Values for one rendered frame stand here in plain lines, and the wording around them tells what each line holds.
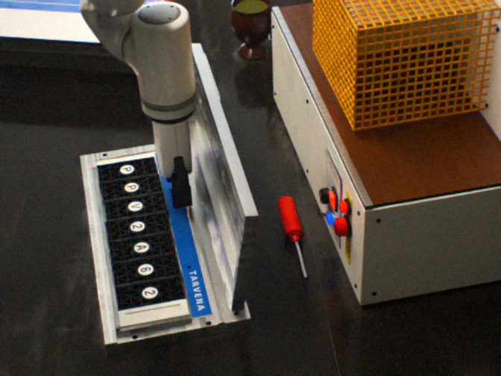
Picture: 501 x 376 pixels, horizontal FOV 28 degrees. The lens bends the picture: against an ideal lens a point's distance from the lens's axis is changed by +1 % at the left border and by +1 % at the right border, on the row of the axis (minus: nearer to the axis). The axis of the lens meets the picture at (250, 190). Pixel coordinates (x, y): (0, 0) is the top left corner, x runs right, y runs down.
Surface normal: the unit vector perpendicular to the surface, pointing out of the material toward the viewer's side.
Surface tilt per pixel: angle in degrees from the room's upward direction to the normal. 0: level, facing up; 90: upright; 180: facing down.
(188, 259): 0
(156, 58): 90
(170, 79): 90
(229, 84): 0
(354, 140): 0
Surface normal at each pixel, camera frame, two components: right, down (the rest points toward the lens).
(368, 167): -0.04, -0.77
